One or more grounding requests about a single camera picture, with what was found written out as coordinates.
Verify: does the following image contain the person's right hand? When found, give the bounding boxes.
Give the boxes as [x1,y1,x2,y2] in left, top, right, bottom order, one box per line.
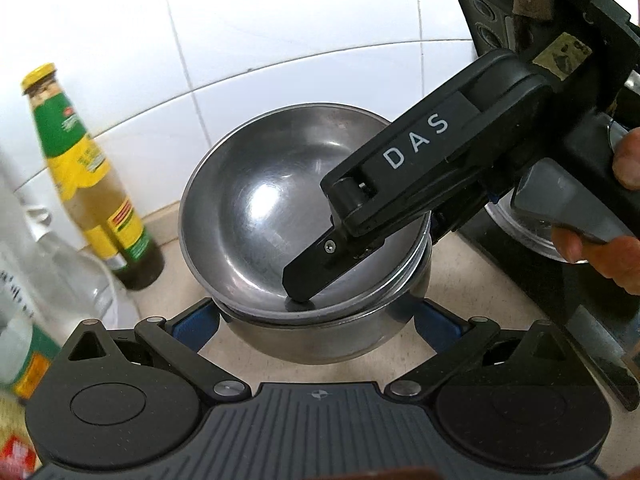
[550,127,640,301]

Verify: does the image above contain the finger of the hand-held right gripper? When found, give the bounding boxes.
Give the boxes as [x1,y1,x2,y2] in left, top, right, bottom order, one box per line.
[282,85,501,307]
[427,187,501,241]

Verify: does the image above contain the green label dark sauce bottle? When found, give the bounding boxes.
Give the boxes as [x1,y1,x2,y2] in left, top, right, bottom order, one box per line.
[21,63,166,291]

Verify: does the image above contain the stainless steel bowl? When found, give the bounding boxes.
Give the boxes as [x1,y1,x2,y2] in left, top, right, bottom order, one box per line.
[178,102,432,312]
[212,237,434,323]
[215,260,432,367]

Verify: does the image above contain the red yellow label bottle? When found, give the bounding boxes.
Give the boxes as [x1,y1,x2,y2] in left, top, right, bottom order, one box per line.
[0,435,36,480]

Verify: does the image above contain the clear plastic bottle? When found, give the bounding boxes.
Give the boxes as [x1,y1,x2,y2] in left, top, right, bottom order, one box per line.
[0,145,128,331]

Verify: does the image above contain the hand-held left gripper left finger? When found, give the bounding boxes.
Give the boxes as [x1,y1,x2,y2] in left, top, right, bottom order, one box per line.
[60,297,252,406]

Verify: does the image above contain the black gas stove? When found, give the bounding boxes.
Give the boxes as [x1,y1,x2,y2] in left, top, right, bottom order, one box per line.
[457,72,640,413]

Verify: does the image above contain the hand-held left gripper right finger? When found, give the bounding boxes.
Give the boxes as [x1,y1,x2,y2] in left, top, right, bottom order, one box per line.
[387,297,593,406]

